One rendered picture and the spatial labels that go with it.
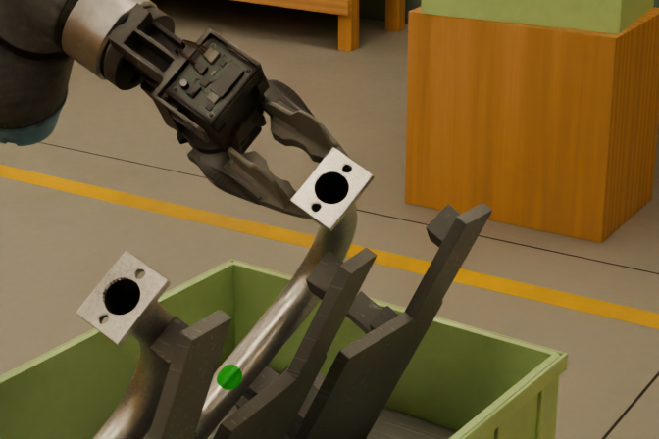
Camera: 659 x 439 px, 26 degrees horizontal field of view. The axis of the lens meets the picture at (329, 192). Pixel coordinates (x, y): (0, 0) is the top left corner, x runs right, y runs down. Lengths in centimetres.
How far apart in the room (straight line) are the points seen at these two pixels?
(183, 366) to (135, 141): 417
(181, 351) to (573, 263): 317
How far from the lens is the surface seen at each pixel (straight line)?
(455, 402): 148
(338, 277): 113
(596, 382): 346
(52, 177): 483
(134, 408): 109
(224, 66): 109
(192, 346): 100
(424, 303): 129
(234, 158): 111
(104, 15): 114
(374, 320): 132
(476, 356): 145
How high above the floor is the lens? 158
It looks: 20 degrees down
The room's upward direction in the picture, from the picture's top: straight up
